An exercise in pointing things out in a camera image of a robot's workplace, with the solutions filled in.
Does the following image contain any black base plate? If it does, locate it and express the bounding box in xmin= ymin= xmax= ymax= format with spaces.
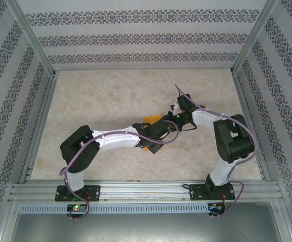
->
xmin=55 ymin=185 xmax=101 ymax=202
xmin=189 ymin=183 xmax=236 ymax=202

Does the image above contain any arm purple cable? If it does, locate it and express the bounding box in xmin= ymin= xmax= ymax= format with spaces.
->
xmin=59 ymin=120 xmax=181 ymax=221
xmin=174 ymin=84 xmax=258 ymax=220

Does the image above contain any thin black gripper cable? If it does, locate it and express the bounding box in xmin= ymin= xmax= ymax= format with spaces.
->
xmin=180 ymin=123 xmax=197 ymax=132

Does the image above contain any aluminium frame crossbar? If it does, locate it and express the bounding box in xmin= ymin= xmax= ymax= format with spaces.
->
xmin=52 ymin=67 xmax=235 ymax=73

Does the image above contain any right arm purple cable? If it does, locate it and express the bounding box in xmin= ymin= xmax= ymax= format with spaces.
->
xmin=174 ymin=84 xmax=258 ymax=220

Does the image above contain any aluminium mounting rail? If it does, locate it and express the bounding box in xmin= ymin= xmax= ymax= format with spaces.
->
xmin=8 ymin=179 xmax=281 ymax=202

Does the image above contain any small LED circuit board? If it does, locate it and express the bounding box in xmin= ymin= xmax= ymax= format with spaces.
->
xmin=67 ymin=203 xmax=87 ymax=215
xmin=208 ymin=203 xmax=226 ymax=215

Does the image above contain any grey slotted cable duct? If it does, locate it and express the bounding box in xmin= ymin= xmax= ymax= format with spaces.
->
xmin=18 ymin=203 xmax=209 ymax=214

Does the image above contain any aluminium frame side rail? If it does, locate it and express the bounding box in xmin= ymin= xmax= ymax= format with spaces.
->
xmin=19 ymin=71 xmax=60 ymax=184
xmin=232 ymin=72 xmax=272 ymax=182

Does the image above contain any grey sheet metal panel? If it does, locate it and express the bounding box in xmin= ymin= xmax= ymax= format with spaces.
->
xmin=9 ymin=213 xmax=284 ymax=242

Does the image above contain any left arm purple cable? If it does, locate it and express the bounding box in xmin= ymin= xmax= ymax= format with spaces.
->
xmin=59 ymin=120 xmax=181 ymax=221

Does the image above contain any orange square paper sheet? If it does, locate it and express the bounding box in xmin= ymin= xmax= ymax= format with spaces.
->
xmin=141 ymin=114 xmax=164 ymax=152

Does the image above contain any aluminium frame post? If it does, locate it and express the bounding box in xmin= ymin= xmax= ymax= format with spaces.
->
xmin=6 ymin=0 xmax=58 ymax=78
xmin=0 ymin=200 xmax=20 ymax=242
xmin=271 ymin=201 xmax=292 ymax=242
xmin=230 ymin=0 xmax=280 ymax=76

